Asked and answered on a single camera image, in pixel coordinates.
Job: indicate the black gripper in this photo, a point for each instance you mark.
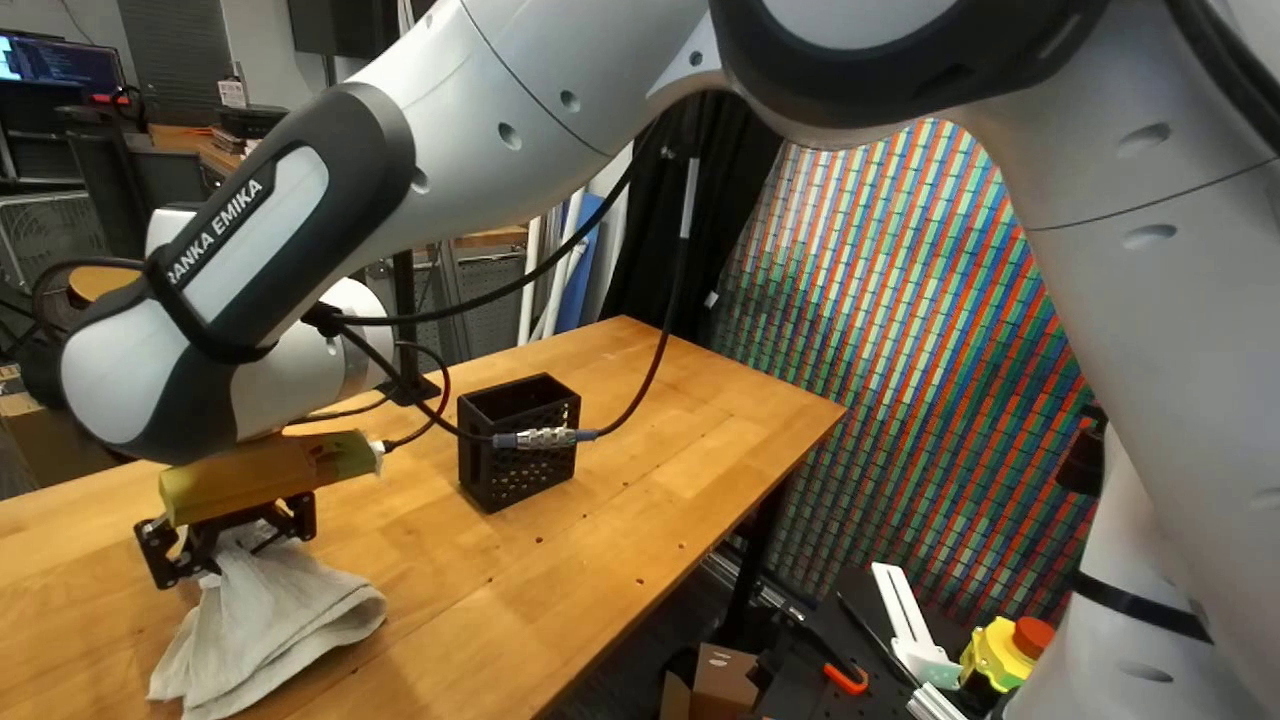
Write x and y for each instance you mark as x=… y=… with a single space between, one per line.
x=243 y=523

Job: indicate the white towel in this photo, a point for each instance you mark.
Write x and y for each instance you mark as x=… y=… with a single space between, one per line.
x=265 y=622

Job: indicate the black perforated basket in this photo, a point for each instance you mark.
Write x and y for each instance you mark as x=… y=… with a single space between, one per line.
x=520 y=464

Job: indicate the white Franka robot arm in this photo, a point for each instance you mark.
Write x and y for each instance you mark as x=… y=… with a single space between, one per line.
x=563 y=107

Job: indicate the black pole stand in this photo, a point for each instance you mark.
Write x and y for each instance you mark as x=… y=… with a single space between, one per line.
x=406 y=389

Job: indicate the black equipment rack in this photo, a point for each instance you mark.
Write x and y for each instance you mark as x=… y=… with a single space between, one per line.
x=63 y=144

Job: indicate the blue lit monitor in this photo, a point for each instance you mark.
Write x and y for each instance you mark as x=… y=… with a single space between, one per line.
x=54 y=61

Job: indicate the brown cardboard box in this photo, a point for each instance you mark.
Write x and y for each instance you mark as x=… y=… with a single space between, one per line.
x=720 y=681

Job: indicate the black table leg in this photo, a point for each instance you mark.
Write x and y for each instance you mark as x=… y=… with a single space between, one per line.
x=758 y=573

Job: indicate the black fabric panel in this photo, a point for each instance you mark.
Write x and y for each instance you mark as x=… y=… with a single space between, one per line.
x=720 y=212

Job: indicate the colourful striped curtain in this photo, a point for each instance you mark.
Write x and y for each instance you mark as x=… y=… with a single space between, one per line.
x=907 y=374

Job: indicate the yellow green plastic object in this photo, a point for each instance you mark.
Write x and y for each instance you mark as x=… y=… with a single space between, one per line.
x=995 y=656

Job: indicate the red round cap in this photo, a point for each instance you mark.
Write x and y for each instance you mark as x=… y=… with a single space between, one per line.
x=1034 y=632

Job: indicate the tan green wrist camera box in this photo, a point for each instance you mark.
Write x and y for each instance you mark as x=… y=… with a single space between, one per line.
x=265 y=472

